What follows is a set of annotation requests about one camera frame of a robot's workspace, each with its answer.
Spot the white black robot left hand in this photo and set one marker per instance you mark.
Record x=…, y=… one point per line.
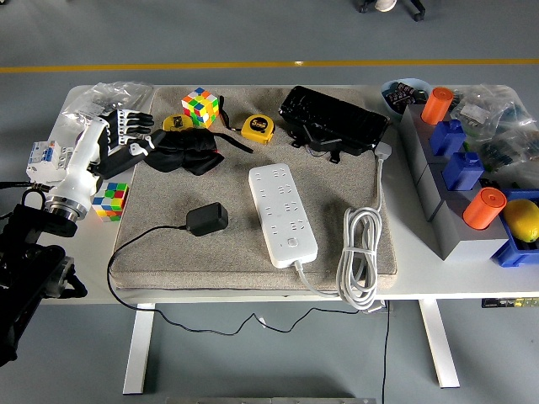
x=82, y=164

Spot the black plug adapter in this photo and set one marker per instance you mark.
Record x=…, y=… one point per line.
x=206, y=219

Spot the white power strip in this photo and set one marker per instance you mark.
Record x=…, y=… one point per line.
x=282, y=219

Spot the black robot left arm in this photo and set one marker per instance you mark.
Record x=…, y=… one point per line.
x=25, y=261

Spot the black circuit board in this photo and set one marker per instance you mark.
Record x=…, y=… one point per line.
x=400, y=96

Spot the white circuit breaker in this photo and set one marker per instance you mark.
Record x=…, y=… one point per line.
x=42, y=160

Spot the stickerless Rubik's cube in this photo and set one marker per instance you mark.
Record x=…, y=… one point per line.
x=110, y=202

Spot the clear bag of metal parts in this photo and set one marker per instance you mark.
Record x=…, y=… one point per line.
x=105, y=94

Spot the yellow tape measure with sticker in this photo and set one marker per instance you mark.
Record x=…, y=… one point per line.
x=177, y=123

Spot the black eye mask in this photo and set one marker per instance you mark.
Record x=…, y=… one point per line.
x=189, y=151

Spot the white-edged Rubik's cube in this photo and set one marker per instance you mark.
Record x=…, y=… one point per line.
x=200, y=107

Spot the grey-brown mat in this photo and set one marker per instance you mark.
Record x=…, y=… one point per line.
x=236, y=252

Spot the yellow tape measure black label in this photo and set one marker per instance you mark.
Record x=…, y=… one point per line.
x=257, y=128

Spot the white table leg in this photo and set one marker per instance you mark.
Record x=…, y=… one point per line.
x=440, y=345
x=139, y=349

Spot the black plastic tray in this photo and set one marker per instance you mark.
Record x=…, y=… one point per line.
x=332, y=118

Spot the light blue bowl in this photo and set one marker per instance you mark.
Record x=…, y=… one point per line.
x=391, y=111

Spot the white sneaker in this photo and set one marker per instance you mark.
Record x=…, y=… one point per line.
x=385, y=4

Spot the orange cylinder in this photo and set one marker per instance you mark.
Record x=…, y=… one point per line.
x=484, y=208
x=436, y=107

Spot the blue block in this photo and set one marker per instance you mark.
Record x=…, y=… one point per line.
x=462, y=172
x=446, y=139

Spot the grey block holder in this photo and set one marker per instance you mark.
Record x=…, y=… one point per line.
x=459, y=244

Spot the clear bag of electronic parts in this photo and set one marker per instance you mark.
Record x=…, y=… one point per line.
x=509, y=149
x=484, y=109

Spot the blue storage bin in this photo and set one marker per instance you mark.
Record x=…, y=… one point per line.
x=511, y=255

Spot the yellow lemon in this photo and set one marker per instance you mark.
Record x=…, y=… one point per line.
x=522, y=221

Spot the black yellow label strip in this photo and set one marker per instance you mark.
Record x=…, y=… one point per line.
x=509, y=302

